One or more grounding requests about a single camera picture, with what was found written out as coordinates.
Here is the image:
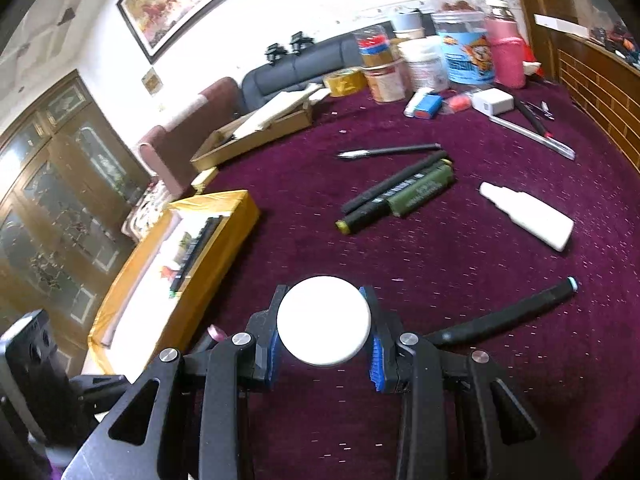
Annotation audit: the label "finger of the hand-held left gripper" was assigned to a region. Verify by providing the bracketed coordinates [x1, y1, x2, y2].
[69, 373, 134, 416]

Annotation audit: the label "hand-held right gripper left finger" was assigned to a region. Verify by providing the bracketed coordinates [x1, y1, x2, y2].
[60, 284, 291, 480]

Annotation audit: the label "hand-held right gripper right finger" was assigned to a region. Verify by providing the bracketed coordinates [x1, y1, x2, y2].
[358, 286, 582, 480]

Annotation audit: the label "black marker pink end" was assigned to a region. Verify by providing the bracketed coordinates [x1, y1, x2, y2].
[192, 324, 229, 357]

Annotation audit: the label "white bottle green label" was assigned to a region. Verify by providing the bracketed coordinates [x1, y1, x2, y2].
[277, 275, 372, 367]

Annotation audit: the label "black marker light-blue end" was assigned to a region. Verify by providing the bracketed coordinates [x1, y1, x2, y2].
[430, 275, 580, 347]

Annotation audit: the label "white squeeze bottle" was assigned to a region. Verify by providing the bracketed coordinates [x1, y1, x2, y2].
[478, 181, 575, 252]

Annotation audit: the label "olive green rectangular case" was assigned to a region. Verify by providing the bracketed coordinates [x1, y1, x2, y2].
[387, 164, 456, 219]

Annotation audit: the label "floral cushion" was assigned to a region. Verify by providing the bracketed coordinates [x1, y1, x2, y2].
[122, 182, 171, 242]

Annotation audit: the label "plain black marker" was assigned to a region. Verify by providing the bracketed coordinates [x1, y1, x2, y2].
[340, 149, 449, 214]

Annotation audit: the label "wooden glass cabinet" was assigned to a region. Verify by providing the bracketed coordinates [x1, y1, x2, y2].
[0, 69, 154, 377]

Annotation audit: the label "flat cardboard box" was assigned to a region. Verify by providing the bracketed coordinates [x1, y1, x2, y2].
[189, 82, 332, 174]

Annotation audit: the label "stack of beige papers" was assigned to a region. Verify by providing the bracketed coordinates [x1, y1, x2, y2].
[232, 84, 324, 139]

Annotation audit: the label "brown armchair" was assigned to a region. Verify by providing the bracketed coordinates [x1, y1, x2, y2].
[134, 77, 246, 199]

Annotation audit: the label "clear case red contents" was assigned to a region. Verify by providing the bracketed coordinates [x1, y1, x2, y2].
[442, 90, 474, 114]

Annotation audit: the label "silver pen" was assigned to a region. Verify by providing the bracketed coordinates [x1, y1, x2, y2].
[488, 113, 576, 161]

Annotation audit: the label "clear tub orange contents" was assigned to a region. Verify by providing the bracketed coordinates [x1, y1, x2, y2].
[362, 57, 407, 104]

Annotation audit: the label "yellow tape roll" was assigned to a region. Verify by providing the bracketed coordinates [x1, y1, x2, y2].
[322, 67, 369, 97]

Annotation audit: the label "white charger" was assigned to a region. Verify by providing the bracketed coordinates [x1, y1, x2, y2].
[471, 87, 516, 116]

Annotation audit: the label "black red-tipped pen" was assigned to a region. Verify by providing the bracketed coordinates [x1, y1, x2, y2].
[514, 99, 556, 139]

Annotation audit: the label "white jar printed label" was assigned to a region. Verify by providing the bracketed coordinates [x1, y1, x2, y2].
[397, 36, 450, 94]

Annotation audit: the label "black sofa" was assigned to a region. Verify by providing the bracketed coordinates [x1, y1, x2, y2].
[242, 37, 364, 112]

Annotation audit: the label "metal nail clipper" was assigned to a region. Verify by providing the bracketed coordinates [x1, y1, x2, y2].
[525, 100, 555, 121]

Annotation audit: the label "red lid blue band jar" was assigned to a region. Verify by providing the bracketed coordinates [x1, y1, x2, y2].
[352, 24, 394, 69]

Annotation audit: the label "blue label snack jar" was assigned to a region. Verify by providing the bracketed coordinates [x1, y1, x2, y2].
[430, 9, 496, 86]

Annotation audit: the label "pink bottle knit sleeve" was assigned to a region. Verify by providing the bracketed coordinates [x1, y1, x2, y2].
[483, 0, 527, 89]

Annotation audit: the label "red packet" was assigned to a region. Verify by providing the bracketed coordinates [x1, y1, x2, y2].
[521, 39, 545, 79]

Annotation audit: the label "wooden brick-pattern counter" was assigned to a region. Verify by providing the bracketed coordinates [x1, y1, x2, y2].
[505, 0, 640, 173]

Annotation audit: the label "long white box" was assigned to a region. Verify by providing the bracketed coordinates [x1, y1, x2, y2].
[533, 13, 591, 40]

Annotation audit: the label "pile of assorted clutter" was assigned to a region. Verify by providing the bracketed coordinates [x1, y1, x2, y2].
[587, 20, 640, 67]

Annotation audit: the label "small gold frame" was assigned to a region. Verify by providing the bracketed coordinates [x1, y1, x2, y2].
[141, 67, 165, 95]

